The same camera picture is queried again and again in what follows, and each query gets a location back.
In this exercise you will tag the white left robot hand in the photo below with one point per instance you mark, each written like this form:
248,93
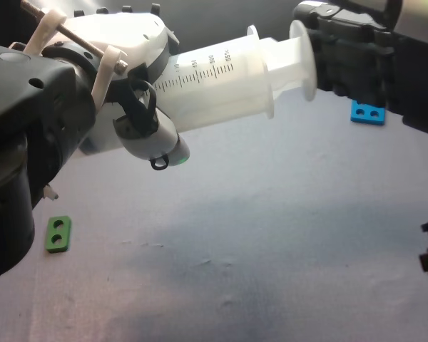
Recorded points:
128,35

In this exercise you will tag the large clear plastic syringe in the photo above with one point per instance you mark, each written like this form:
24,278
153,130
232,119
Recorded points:
217,85

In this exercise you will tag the pale backdrop cloth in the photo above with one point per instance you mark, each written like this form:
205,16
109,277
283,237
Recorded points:
217,18

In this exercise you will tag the green rectangular two-hole block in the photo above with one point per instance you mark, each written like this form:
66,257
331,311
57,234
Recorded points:
58,231

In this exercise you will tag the grey table cloth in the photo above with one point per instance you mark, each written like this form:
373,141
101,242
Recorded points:
235,249

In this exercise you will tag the blue square four-hole block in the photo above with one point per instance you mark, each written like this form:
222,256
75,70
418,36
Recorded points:
367,121

